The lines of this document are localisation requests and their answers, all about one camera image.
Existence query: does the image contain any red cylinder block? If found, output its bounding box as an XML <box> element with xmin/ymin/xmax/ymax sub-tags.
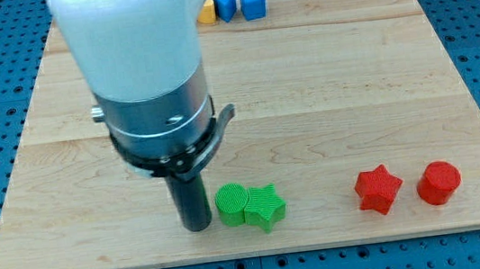
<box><xmin>416</xmin><ymin>160</ymin><xmax>462</xmax><ymax>206</ymax></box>

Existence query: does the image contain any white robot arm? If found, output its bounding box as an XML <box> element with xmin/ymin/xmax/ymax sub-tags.
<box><xmin>45</xmin><ymin>0</ymin><xmax>235</xmax><ymax>232</ymax></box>

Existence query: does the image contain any yellow block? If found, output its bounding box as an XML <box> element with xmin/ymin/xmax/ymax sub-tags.
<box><xmin>197</xmin><ymin>0</ymin><xmax>217</xmax><ymax>25</ymax></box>

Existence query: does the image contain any blue triangular block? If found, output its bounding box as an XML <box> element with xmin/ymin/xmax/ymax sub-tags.
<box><xmin>213</xmin><ymin>0</ymin><xmax>238</xmax><ymax>22</ymax></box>

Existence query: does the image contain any green cylinder block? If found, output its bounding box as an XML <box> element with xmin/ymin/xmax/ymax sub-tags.
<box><xmin>214</xmin><ymin>183</ymin><xmax>249</xmax><ymax>227</ymax></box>

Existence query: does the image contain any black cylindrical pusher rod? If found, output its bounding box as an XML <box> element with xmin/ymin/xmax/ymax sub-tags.
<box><xmin>166</xmin><ymin>175</ymin><xmax>213</xmax><ymax>232</ymax></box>

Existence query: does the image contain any blue cube block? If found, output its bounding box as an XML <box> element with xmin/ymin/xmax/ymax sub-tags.
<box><xmin>240</xmin><ymin>0</ymin><xmax>267</xmax><ymax>21</ymax></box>

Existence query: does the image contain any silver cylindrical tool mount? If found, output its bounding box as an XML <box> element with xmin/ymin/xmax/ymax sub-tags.
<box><xmin>91</xmin><ymin>64</ymin><xmax>235</xmax><ymax>182</ymax></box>

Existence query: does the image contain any red star block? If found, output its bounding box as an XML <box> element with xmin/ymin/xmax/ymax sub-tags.
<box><xmin>354</xmin><ymin>164</ymin><xmax>403</xmax><ymax>215</ymax></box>

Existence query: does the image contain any green star block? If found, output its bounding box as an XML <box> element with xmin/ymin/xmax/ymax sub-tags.
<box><xmin>243</xmin><ymin>184</ymin><xmax>286</xmax><ymax>234</ymax></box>

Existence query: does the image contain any wooden board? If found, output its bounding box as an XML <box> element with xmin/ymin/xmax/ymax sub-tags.
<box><xmin>0</xmin><ymin>0</ymin><xmax>480</xmax><ymax>269</ymax></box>

